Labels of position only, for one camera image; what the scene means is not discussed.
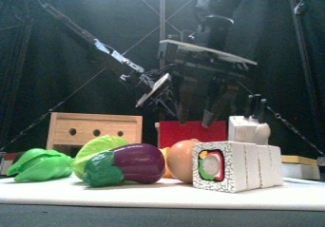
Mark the green toy pea pod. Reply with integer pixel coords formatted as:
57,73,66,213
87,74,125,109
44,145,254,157
5,147,74,183

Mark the orange yellow toy corn piece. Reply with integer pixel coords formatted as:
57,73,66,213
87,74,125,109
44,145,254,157
159,146,175,180

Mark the peach toy onion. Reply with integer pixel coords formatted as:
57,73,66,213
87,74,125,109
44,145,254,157
164,138,202,185

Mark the light green toy lettuce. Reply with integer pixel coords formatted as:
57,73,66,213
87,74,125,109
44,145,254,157
70,134,131,180

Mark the white cutting board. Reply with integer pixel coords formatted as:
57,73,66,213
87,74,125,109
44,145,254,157
0,172,325,212

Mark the black toy knife handle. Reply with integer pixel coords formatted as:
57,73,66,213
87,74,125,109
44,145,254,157
244,94,255,119
252,93,262,121
258,98,268,124

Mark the wooden box with round holes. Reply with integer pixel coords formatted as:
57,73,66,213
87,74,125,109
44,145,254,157
44,111,144,159

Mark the purple toy eggplant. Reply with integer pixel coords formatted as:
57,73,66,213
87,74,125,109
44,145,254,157
81,142,167,188

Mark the yellow toy block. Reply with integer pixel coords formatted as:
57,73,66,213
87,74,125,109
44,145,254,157
280,154,319,167

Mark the wooden box with red face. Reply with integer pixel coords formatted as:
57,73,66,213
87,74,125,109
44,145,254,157
153,120,230,150

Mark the white toy sushi roll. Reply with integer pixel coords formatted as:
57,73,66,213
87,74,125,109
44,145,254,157
190,140,284,194

